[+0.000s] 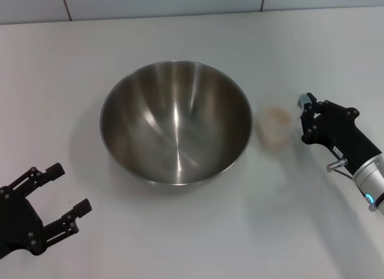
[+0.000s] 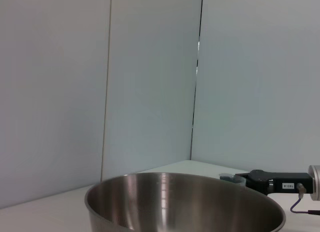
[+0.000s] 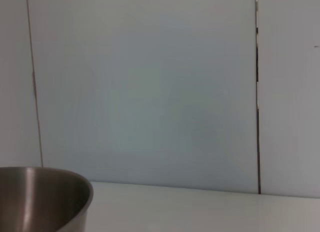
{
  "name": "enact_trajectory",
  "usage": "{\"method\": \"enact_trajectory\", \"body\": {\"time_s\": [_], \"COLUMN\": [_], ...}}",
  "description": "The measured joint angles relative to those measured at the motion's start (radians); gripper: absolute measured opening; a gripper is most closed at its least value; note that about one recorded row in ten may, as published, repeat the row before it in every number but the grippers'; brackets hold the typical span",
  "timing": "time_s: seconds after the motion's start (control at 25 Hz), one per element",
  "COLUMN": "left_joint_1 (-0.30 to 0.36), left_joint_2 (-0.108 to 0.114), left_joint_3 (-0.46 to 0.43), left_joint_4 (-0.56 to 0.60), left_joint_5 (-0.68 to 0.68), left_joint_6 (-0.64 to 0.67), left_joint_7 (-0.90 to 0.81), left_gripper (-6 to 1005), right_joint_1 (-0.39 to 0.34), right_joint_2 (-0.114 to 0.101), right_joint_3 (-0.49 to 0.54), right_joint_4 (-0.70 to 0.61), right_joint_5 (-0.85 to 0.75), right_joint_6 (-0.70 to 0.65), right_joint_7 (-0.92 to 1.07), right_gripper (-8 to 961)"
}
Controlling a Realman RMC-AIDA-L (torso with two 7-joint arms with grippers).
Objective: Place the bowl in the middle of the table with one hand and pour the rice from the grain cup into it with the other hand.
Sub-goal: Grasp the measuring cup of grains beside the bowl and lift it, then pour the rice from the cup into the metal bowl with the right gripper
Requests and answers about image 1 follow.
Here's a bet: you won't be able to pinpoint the clear plastic measuring cup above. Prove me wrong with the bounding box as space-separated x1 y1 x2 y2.
254 94 311 148

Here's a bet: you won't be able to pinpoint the white rice grains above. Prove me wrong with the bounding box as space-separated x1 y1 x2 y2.
259 107 292 146

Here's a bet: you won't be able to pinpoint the stainless steel mixing bowl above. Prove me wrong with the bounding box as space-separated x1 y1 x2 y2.
99 60 252 193

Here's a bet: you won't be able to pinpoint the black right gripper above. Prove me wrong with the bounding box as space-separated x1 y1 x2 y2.
298 92 384 175

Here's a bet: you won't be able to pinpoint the right gripper metal connector cable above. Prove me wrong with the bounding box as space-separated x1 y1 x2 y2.
326 159 355 179

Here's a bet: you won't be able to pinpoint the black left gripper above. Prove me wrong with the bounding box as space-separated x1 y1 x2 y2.
0 162 92 256

